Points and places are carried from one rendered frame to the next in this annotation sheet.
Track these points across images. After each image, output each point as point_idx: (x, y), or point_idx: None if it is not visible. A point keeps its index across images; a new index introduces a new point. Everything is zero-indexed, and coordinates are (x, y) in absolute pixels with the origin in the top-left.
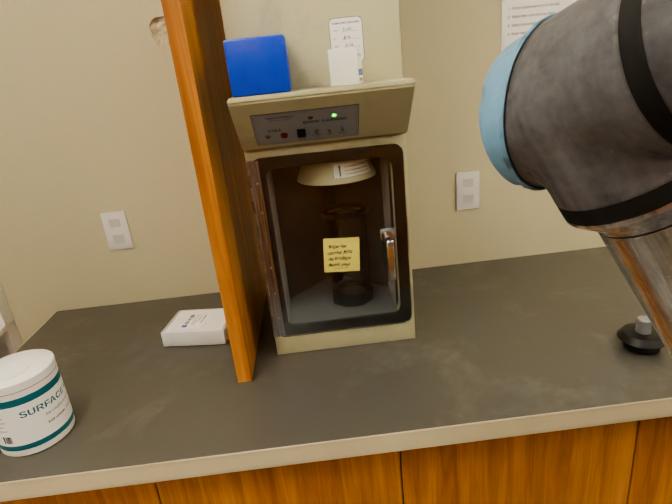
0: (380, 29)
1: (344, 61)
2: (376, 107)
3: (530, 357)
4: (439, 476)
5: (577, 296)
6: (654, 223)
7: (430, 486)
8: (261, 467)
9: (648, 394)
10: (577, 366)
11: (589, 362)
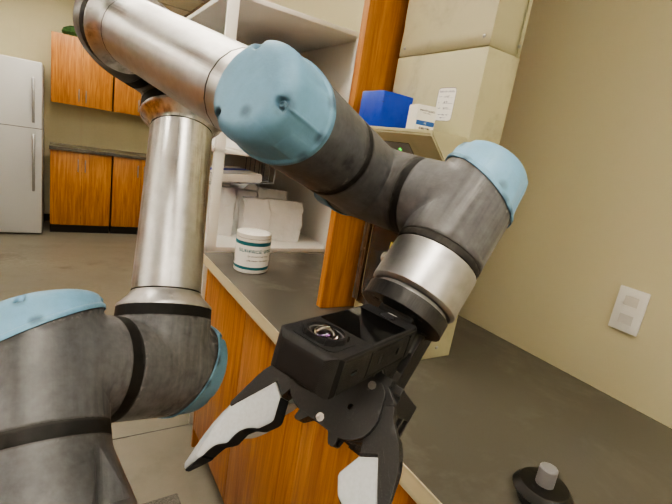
0: (465, 98)
1: (413, 113)
2: (420, 149)
3: (442, 418)
4: (318, 423)
5: (611, 462)
6: (149, 127)
7: (313, 426)
8: (261, 328)
9: (439, 491)
10: (452, 446)
11: (466, 455)
